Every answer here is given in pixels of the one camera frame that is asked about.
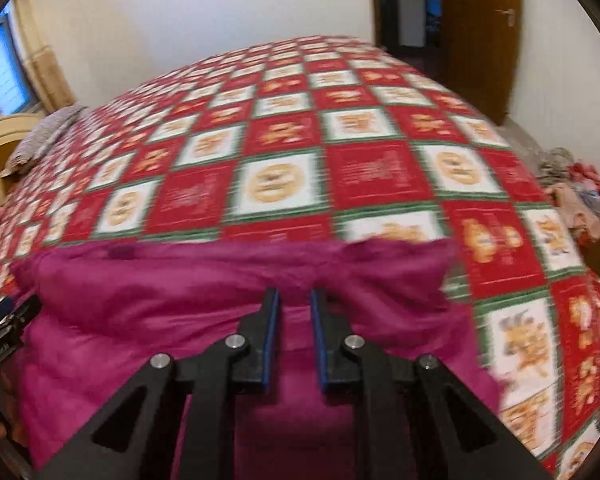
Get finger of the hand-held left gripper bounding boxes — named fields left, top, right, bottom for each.
left=0, top=296, right=42, bottom=333

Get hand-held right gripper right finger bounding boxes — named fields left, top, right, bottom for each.
left=310, top=287, right=553, bottom=480

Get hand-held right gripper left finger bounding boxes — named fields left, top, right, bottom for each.
left=35, top=287, right=281, bottom=480

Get magenta puffer jacket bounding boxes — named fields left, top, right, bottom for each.
left=10, top=237, right=504, bottom=480

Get heap of colourful clothes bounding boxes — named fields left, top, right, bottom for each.
left=539, top=147, right=600, bottom=247

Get cream wooden headboard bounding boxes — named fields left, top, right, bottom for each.
left=0, top=112, right=47, bottom=208

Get striped pillow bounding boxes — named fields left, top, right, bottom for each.
left=0, top=105, right=89, bottom=179

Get red checked printed bed sheet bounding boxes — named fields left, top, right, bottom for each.
left=0, top=35, right=600, bottom=480

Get window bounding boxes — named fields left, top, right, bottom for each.
left=0, top=7, right=37, bottom=117

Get narrow beige floral curtain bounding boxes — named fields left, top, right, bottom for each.
left=10, top=0, right=77, bottom=114

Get brown wooden door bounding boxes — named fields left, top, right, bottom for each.
left=439, top=0, right=524, bottom=127

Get dark wooden door frame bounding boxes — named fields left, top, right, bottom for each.
left=367, top=0, right=397, bottom=54

